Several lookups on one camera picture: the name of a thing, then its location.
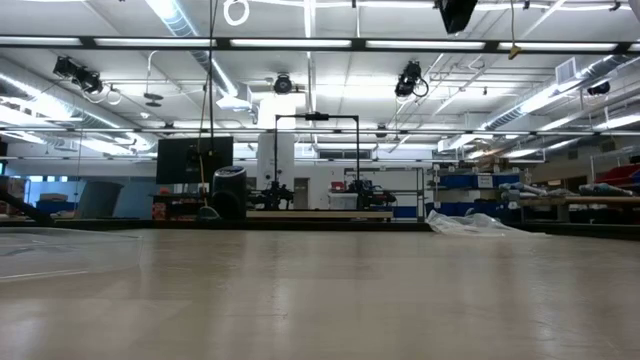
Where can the black gantry frame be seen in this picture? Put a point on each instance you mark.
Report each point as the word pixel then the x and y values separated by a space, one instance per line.
pixel 316 116

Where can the white ceiling box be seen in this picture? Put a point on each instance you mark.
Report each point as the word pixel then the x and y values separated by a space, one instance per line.
pixel 232 103

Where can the black wall monitor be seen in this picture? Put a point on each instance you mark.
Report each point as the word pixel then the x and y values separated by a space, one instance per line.
pixel 175 160

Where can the wooden work table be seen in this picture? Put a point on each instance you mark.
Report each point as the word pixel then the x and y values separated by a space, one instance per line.
pixel 600 201

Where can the large silver duct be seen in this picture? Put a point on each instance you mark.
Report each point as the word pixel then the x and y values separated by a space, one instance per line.
pixel 30 95

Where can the spiral silver duct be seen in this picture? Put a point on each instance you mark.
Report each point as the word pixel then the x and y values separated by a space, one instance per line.
pixel 175 20

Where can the black tabletop robot arm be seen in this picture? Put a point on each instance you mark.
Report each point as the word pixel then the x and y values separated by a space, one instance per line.
pixel 370 195
pixel 272 195

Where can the wooden bench top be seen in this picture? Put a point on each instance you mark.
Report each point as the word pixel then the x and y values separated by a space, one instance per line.
pixel 320 214

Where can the clear zip plastic bag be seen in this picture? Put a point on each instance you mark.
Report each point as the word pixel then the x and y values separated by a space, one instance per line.
pixel 465 225

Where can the black ceiling speaker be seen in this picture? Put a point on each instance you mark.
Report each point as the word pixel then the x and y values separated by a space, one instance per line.
pixel 599 88

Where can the long silver duct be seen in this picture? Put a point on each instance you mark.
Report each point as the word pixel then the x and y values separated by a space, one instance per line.
pixel 575 85

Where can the gray cloth bundle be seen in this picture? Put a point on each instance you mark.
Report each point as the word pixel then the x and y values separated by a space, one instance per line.
pixel 602 190
pixel 522 189

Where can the blue storage bin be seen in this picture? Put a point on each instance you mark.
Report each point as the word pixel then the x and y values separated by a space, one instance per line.
pixel 506 181
pixel 460 181

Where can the gray trash bin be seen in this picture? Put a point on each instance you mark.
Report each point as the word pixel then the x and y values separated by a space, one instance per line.
pixel 100 200

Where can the white air vent grille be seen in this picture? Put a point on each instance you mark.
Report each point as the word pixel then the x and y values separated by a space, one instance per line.
pixel 566 71

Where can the red plastic bin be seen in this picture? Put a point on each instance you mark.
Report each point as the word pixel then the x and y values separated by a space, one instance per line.
pixel 620 175

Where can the black ceiling camera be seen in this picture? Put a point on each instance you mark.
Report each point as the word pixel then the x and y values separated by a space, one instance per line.
pixel 283 85
pixel 80 75
pixel 407 82

